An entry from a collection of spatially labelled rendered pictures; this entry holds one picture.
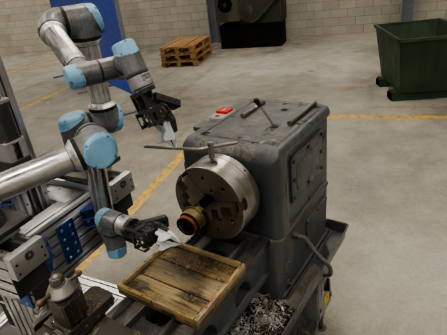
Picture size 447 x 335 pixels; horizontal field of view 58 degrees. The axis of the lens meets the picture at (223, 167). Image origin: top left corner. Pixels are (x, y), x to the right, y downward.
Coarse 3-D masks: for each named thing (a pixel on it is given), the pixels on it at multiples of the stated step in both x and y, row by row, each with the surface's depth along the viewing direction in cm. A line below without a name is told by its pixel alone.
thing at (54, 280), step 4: (52, 276) 109; (56, 276) 109; (60, 276) 110; (52, 280) 108; (56, 280) 108; (60, 280) 109; (64, 280) 111; (52, 284) 109; (56, 284) 109; (60, 284) 109
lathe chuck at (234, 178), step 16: (208, 160) 150; (224, 160) 150; (192, 176) 150; (208, 176) 146; (224, 176) 143; (240, 176) 147; (176, 192) 160; (208, 192) 149; (224, 192) 145; (240, 192) 143; (208, 224) 157; (224, 224) 152; (240, 224) 148
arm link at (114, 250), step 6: (102, 234) 155; (102, 240) 155; (108, 240) 148; (114, 240) 148; (120, 240) 149; (108, 246) 149; (114, 246) 149; (120, 246) 150; (126, 246) 153; (108, 252) 150; (114, 252) 150; (120, 252) 151; (126, 252) 154; (114, 258) 151
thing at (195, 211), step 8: (192, 208) 144; (200, 208) 146; (184, 216) 141; (192, 216) 141; (200, 216) 143; (184, 224) 146; (192, 224) 140; (200, 224) 143; (184, 232) 144; (192, 232) 141
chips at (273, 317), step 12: (252, 300) 173; (264, 300) 175; (276, 300) 175; (252, 312) 172; (264, 312) 168; (276, 312) 169; (288, 312) 169; (240, 324) 167; (252, 324) 162; (264, 324) 159; (276, 324) 164
